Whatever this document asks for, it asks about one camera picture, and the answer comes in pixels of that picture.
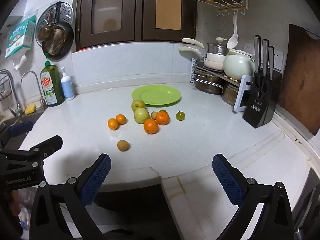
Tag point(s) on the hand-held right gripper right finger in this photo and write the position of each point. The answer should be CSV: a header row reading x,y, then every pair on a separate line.
x,y
227,180

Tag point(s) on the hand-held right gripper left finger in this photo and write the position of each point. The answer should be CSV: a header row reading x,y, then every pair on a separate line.
x,y
96,177

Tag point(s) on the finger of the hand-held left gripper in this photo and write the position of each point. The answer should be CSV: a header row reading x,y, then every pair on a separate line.
x,y
50,143
22,128

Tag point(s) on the brown round fruit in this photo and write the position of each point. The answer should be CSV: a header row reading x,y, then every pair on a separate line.
x,y
123,145

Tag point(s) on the small orange mandarin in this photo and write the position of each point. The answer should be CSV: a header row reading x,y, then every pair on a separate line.
x,y
121,119

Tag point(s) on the light green apple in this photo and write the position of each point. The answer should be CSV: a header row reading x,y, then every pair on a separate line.
x,y
141,115

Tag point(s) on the green tomato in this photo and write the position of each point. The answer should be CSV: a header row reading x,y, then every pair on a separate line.
x,y
162,110
180,116

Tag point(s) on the olive green apple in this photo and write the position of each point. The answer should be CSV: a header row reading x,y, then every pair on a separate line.
x,y
138,104

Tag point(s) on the small yellow-brown fruit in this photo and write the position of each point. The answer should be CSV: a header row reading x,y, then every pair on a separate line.
x,y
154,115

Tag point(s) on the green plate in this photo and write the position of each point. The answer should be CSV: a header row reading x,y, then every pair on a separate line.
x,y
156,95

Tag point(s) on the kitchen sink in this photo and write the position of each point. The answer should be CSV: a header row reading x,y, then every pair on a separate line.
x,y
15,121

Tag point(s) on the yellow sponge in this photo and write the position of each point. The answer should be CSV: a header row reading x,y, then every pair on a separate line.
x,y
30,109

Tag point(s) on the green dish soap bottle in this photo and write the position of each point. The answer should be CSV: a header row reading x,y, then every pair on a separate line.
x,y
52,85

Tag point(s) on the white pump bottle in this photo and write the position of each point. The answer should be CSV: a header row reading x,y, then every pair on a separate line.
x,y
67,87

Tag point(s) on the white plastic bag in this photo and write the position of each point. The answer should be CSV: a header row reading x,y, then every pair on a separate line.
x,y
20,61

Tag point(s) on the white pot rack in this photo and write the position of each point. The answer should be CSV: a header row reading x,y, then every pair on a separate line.
x,y
241,97

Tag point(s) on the black knife block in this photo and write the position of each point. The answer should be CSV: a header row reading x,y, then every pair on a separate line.
x,y
265,105

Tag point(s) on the teal and white box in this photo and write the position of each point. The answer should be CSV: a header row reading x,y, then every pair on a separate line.
x,y
20,36

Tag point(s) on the gold mesh colander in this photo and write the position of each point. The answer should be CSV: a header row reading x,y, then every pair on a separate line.
x,y
56,41

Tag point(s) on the small brass strainer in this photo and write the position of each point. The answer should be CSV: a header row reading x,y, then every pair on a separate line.
x,y
44,33

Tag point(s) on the black kitchen scissors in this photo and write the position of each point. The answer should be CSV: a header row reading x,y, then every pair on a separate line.
x,y
262,87

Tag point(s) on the black frying pan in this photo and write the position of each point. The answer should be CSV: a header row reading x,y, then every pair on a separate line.
x,y
68,38

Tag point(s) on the cream ceramic pot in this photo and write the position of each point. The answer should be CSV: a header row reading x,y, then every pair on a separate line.
x,y
237,65

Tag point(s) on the cream saucepan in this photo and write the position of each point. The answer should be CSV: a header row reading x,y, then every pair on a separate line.
x,y
212,62

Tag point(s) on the round perforated steamer plate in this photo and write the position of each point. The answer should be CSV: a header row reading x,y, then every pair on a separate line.
x,y
66,11

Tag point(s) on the dark wooden cutting board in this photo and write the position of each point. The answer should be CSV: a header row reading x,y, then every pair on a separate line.
x,y
300,77

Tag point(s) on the white ladle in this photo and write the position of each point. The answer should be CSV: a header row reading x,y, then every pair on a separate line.
x,y
232,42

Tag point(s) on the pot lid with cream knob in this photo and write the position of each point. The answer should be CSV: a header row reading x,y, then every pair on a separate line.
x,y
221,40

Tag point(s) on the dark brown cabinet door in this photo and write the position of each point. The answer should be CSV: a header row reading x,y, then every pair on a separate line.
x,y
107,7
167,5

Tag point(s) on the white wall socket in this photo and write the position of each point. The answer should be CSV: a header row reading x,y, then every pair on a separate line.
x,y
249,48
278,58

